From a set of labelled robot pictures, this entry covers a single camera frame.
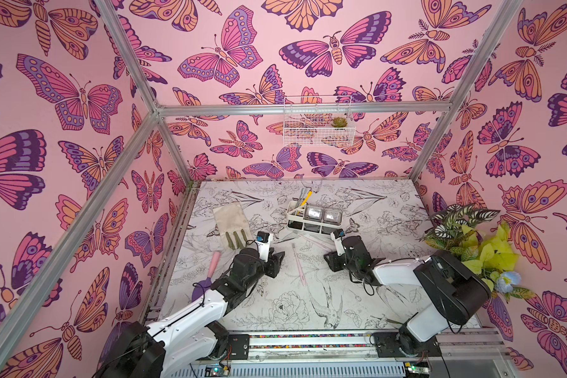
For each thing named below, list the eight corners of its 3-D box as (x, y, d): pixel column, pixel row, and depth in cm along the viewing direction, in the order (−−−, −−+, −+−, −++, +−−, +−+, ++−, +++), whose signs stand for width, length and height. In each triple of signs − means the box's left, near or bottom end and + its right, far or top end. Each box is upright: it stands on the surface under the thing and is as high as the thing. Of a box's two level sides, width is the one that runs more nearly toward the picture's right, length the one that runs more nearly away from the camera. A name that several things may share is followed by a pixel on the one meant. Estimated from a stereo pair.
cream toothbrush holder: (285, 229, 104) (285, 214, 96) (289, 215, 110) (289, 200, 101) (337, 239, 101) (342, 225, 93) (339, 224, 106) (343, 209, 98)
